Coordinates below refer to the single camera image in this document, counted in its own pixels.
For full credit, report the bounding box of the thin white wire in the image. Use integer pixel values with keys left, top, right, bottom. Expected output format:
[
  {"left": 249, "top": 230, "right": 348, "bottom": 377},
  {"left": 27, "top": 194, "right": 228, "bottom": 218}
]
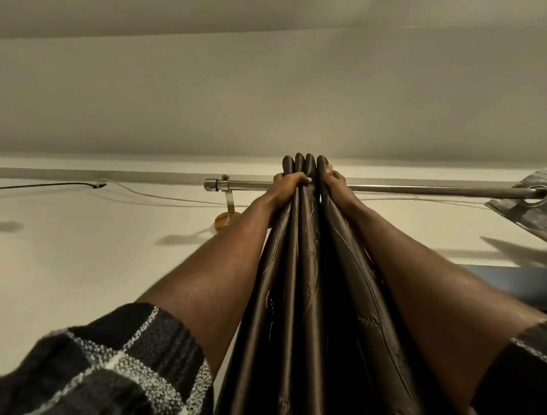
[{"left": 97, "top": 178, "right": 493, "bottom": 211}]

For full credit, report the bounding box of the grey patterned curtain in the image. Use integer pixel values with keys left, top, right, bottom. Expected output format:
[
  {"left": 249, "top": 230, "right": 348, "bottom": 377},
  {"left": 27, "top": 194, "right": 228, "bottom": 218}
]
[{"left": 485, "top": 169, "right": 547, "bottom": 243}]

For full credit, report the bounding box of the checked right shirt sleeve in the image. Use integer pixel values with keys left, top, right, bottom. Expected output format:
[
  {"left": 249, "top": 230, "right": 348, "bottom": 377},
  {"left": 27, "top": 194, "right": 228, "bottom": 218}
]
[{"left": 470, "top": 321, "right": 547, "bottom": 415}]

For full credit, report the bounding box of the checked left shirt sleeve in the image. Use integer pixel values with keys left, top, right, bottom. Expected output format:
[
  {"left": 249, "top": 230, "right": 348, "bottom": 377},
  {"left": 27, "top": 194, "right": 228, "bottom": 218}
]
[{"left": 0, "top": 302, "right": 215, "bottom": 415}]

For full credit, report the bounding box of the person's left hand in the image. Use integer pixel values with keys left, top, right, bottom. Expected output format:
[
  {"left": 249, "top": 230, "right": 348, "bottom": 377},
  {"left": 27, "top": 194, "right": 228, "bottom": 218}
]
[{"left": 266, "top": 171, "right": 313, "bottom": 212}]

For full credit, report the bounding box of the person's right hand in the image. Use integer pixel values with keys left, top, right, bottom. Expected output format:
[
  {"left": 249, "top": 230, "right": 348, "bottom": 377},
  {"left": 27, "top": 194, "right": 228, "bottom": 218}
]
[{"left": 321, "top": 165, "right": 365, "bottom": 212}]

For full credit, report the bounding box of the dark brown patterned curtain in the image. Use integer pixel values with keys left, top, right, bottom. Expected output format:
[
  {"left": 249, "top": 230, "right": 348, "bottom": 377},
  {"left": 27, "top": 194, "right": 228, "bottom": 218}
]
[{"left": 214, "top": 152, "right": 454, "bottom": 415}]

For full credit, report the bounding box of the person's right forearm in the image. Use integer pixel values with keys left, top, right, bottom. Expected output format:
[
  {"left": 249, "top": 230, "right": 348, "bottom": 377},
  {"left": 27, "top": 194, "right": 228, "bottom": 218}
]
[{"left": 342, "top": 202, "right": 547, "bottom": 412}]

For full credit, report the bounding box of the person's left forearm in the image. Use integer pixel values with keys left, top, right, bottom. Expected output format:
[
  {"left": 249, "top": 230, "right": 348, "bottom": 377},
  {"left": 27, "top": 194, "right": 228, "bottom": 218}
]
[{"left": 136, "top": 194, "right": 295, "bottom": 379}]

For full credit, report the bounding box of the round wooden bracket base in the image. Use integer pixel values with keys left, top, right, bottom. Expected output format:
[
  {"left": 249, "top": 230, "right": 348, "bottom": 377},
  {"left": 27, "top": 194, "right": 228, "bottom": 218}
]
[{"left": 214, "top": 211, "right": 242, "bottom": 233}]

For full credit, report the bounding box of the silver curtain eyelet ring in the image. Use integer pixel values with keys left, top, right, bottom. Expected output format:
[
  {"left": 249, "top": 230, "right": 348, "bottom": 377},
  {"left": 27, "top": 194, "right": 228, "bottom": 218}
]
[{"left": 522, "top": 185, "right": 547, "bottom": 209}]

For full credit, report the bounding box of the checked shirt sleeve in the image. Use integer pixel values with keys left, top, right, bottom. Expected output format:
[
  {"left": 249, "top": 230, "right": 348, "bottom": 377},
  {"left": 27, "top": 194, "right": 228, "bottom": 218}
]
[
  {"left": 0, "top": 302, "right": 215, "bottom": 415},
  {"left": 470, "top": 321, "right": 547, "bottom": 415}
]

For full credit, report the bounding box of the silver metal curtain rod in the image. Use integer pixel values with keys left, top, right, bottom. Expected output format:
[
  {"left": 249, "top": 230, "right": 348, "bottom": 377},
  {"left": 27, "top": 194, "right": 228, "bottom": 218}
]
[{"left": 203, "top": 177, "right": 547, "bottom": 201}]

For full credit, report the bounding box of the silver metal rod bracket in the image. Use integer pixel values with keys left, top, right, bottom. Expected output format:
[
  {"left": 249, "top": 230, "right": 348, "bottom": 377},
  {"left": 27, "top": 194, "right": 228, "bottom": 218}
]
[{"left": 219, "top": 174, "right": 237, "bottom": 215}]

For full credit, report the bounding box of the thin black cable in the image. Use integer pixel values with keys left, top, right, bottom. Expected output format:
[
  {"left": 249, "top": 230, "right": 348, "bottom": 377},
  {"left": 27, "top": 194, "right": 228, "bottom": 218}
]
[{"left": 0, "top": 182, "right": 107, "bottom": 190}]

